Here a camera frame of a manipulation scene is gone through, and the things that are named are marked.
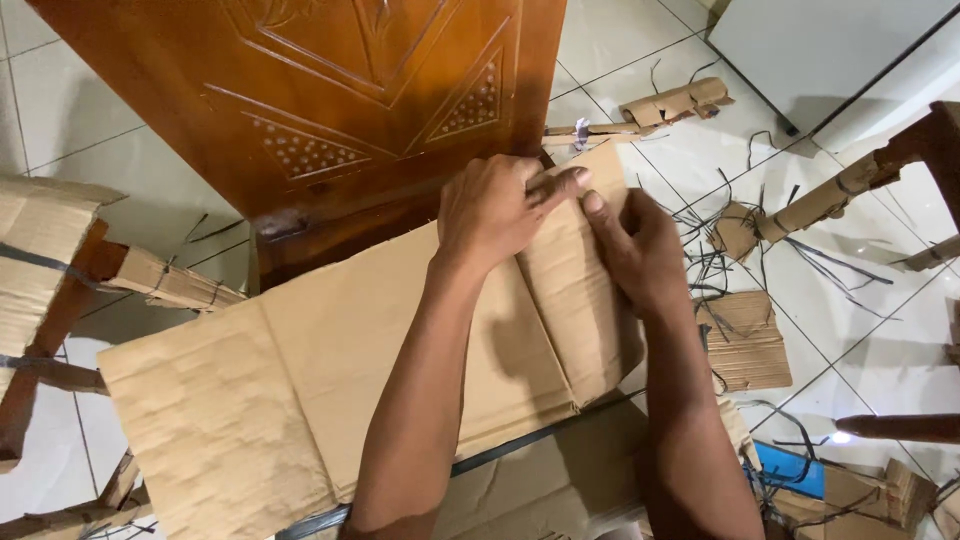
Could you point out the person's right hand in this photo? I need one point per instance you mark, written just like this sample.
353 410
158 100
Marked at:
652 262

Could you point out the person's left hand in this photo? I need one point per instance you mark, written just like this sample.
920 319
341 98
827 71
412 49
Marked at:
484 214

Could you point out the large cardboard sheet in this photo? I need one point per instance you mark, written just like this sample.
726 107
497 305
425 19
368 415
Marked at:
300 390

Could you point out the small torn cardboard scrap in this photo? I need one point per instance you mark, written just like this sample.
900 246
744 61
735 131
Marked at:
735 234

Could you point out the ribbed corrugated cardboard piece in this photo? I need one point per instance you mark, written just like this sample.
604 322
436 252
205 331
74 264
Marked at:
750 352

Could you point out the long narrow cardboard strip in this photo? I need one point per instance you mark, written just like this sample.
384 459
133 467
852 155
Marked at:
600 133

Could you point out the rolled cardboard piece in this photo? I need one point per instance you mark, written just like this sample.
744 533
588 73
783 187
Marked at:
671 103

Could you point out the carved brown wooden panel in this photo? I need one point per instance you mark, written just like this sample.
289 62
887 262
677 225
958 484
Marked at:
322 112

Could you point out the cardboard-wrapped wooden chair leg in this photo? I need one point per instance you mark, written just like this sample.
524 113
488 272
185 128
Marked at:
840 191

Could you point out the blue plastic item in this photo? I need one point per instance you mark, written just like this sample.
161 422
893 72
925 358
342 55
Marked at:
784 469

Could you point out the white cabinet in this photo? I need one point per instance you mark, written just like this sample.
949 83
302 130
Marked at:
825 52

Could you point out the bare brown wooden leg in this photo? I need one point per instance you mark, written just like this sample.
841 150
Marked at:
900 428

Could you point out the heap of cardboard offcuts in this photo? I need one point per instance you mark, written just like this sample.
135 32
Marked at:
862 499

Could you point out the cardboard-wrapped wooden rail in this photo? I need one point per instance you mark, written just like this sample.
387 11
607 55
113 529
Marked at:
930 255

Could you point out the wooden frame with cardboard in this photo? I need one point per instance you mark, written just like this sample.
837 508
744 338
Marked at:
82 514

